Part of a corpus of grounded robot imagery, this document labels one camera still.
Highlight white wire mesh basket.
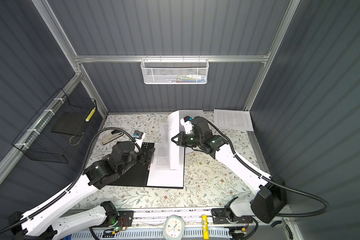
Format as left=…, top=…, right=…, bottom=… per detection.
left=141, top=58, right=210, bottom=85

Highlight yellow glue stick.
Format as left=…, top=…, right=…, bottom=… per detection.
left=202, top=215, right=209, bottom=240

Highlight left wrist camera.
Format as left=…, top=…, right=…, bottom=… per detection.
left=133, top=130, right=145, bottom=143

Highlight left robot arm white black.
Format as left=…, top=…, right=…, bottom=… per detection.
left=9, top=141, right=155, bottom=240

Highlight printed paper sheet under folder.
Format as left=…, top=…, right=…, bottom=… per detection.
left=167, top=109, right=187, bottom=171

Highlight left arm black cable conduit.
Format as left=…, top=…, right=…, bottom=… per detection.
left=0, top=127, right=142, bottom=240

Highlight white round clock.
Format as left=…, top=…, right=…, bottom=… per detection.
left=163, top=215, right=185, bottom=240

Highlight black handled pliers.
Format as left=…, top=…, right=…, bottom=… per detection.
left=271, top=220, right=294, bottom=240

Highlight yellow marker in black basket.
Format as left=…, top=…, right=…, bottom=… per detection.
left=85, top=107, right=97, bottom=122

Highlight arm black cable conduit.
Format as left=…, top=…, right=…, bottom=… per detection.
left=203, top=118, right=330, bottom=218
left=0, top=127, right=142, bottom=240

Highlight black grey stapler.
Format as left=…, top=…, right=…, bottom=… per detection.
left=101, top=130, right=124, bottom=145

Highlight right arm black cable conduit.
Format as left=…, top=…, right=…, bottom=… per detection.
left=203, top=118, right=330, bottom=218

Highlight black wire mesh basket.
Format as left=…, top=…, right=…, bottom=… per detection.
left=12, top=91, right=97, bottom=164

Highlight beige black clip folder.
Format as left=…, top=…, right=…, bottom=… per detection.
left=100, top=142, right=185, bottom=190

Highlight printed paper sheet far right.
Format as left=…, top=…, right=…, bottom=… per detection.
left=214, top=109, right=254, bottom=132

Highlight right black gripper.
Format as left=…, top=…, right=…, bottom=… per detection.
left=171, top=131, right=203, bottom=147

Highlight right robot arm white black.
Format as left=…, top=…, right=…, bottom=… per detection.
left=171, top=116, right=287, bottom=224

